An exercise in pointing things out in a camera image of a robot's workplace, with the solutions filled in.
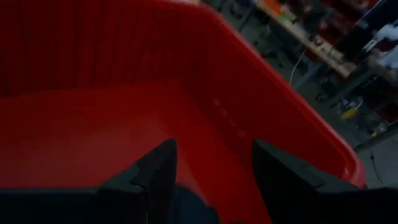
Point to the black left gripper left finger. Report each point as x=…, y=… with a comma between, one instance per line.
x=149, y=186

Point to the navy garment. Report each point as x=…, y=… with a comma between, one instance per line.
x=192, y=208

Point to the small yellow object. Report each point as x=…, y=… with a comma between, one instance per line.
x=349, y=113

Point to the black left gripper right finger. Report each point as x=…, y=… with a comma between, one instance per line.
x=286, y=186

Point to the red plastic laundry basket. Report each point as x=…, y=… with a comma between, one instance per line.
x=93, y=124

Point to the wooden workbench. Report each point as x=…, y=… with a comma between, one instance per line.
x=311, y=40

